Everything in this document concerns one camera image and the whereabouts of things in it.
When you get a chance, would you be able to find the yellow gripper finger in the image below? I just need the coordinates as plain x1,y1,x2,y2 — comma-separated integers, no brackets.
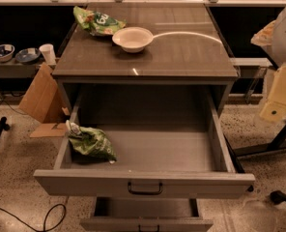
259,63,286,123

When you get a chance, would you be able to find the green jalapeno chip bag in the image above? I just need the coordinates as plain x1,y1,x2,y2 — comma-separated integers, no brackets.
66,120,117,163

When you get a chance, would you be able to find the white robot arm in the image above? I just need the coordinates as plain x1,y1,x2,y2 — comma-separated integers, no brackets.
250,7,286,123

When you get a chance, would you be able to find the grey cabinet with counter top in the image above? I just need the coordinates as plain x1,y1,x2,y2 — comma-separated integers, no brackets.
53,2,238,118

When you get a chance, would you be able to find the open top drawer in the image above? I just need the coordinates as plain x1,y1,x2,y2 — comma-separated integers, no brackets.
34,85,255,198

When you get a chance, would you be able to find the green chip bag on counter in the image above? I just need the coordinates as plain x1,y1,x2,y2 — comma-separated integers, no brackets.
73,6,127,36

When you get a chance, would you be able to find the lower drawer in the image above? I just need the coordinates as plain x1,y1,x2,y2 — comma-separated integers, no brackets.
80,197,214,232

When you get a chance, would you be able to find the low grey shelf right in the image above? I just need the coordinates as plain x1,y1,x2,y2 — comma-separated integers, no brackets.
231,58,272,78

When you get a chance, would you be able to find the low grey shelf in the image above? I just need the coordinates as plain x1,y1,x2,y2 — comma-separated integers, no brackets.
0,59,46,78
231,58,272,78

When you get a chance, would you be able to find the black caster wheel right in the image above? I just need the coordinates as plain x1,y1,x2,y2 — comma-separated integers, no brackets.
270,190,286,205

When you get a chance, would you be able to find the white bowl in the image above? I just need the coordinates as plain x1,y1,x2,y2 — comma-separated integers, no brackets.
112,27,154,53

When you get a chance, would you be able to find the brown cardboard box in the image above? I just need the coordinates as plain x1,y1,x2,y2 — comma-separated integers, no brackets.
19,63,70,138

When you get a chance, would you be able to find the white paper cup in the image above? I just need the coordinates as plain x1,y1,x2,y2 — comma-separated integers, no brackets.
40,43,56,65

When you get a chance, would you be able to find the blue bowl right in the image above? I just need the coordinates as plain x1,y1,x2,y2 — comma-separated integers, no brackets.
15,47,41,64

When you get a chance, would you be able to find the blue bowl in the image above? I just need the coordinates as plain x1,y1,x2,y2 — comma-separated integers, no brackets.
15,47,41,64
0,44,14,63

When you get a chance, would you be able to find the low grey shelf left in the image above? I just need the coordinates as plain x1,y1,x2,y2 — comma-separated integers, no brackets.
0,59,46,78

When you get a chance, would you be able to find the blue bowl left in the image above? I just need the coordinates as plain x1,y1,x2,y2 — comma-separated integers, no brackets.
0,44,14,63

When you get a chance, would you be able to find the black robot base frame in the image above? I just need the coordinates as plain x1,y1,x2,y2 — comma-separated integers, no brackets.
233,109,286,158

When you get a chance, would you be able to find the black top drawer handle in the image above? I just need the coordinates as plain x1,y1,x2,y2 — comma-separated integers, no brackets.
128,182,163,196

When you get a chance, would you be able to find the black drawer handle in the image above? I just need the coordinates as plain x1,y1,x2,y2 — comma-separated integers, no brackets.
138,224,160,232
128,182,163,196

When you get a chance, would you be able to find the black lower drawer handle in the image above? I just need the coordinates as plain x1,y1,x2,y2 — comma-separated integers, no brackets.
138,224,160,232

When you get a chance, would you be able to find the black floor cable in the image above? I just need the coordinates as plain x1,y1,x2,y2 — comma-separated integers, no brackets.
0,200,68,232

